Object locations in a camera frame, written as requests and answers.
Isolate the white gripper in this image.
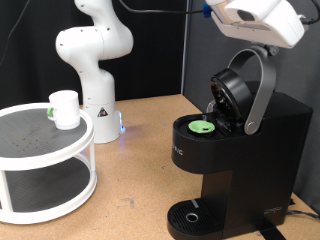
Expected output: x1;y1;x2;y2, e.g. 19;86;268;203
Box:
210;1;306;57

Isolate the green-lidded reusable coffee pod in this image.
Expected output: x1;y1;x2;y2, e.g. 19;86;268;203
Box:
188;119;216;135

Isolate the black Keurig coffee machine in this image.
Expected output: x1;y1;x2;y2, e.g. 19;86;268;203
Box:
166;46;314;240

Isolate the white two-tier turntable shelf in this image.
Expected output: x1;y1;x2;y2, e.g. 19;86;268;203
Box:
0;102;99;225

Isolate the black tape strip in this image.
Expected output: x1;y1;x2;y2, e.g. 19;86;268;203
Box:
256;219;288;240

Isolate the black backdrop curtain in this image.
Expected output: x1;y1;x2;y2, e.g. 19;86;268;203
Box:
0;0;188;109

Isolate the looped black camera cable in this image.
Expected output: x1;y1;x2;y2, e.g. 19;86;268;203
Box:
298;0;320;26

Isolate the long black arm cable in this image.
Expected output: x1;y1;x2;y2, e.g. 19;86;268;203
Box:
118;0;205;15

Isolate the coffee machine power cord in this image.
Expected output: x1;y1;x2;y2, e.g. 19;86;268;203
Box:
286;209;320;221

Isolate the white mug with green handle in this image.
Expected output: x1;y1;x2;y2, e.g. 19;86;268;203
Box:
46;89;82;131

